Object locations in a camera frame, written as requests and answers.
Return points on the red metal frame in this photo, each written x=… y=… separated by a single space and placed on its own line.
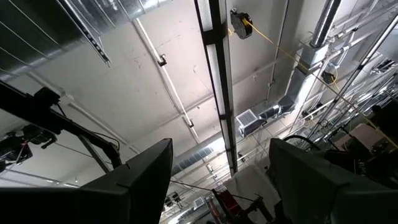
x=230 y=203

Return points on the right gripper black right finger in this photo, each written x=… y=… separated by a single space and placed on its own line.
x=311 y=186

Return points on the black overhead camera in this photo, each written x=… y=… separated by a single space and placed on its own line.
x=15 y=149

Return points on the round silver ventilation duct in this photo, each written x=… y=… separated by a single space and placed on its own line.
x=37 y=28

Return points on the long black ceiling light rail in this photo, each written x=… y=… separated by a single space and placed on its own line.
x=219 y=77

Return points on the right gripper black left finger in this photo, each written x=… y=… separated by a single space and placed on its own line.
x=124 y=193

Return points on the white ceiling conduit pipe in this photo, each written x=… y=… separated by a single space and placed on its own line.
x=169 y=84

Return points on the square white air vent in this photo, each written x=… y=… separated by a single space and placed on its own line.
x=247 y=120

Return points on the rectangular silver metal duct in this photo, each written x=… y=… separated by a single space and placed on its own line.
x=306 y=65

